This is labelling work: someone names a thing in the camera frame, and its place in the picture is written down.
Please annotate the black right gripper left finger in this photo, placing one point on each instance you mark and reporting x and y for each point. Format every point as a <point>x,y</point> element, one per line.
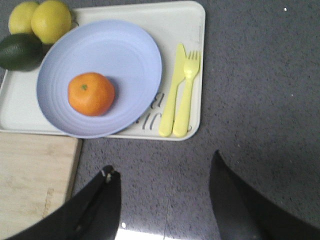
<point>92,214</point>

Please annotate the green lime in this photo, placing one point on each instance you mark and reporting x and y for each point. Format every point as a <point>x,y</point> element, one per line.
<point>20,52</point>

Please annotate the cream white tray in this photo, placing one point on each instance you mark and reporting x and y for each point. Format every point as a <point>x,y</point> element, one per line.
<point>169,23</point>

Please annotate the orange mandarin fruit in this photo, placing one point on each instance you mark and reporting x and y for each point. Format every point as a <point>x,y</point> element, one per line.
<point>91,94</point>

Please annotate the yellow lemon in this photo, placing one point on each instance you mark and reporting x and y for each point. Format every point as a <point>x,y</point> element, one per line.
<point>20,18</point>
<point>51,20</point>

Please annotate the wooden cutting board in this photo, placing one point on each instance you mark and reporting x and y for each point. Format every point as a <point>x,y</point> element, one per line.
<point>37,174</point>

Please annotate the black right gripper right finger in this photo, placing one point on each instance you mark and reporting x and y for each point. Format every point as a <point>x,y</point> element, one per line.
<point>242,213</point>

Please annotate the light blue plate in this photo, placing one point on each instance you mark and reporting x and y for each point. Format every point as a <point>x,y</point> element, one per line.
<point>119,50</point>

